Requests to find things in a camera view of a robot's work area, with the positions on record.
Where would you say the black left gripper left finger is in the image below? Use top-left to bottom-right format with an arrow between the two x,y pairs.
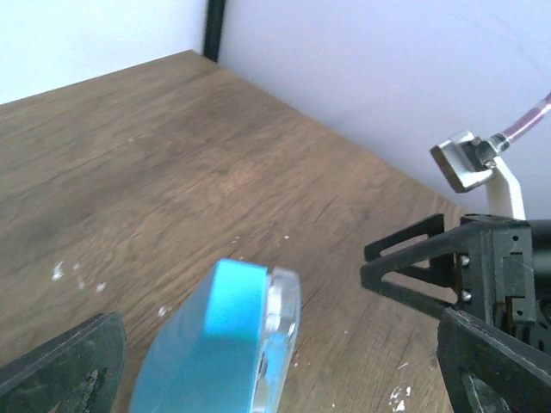
1,312 -> 127,412

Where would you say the clear plastic metronome cover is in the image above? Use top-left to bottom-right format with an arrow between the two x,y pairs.
251,267 -> 301,412

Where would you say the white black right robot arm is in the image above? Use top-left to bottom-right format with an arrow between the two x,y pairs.
360,213 -> 550,354

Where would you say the black right frame post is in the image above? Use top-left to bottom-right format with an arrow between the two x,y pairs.
202,0 -> 226,62

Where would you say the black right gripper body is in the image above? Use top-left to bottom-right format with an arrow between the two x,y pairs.
458,214 -> 542,340

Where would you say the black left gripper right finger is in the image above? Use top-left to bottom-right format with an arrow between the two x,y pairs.
436,309 -> 550,412

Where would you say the blue metronome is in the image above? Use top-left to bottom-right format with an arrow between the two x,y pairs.
129,259 -> 268,412

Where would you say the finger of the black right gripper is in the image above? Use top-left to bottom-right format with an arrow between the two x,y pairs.
363,213 -> 445,269
359,221 -> 492,322

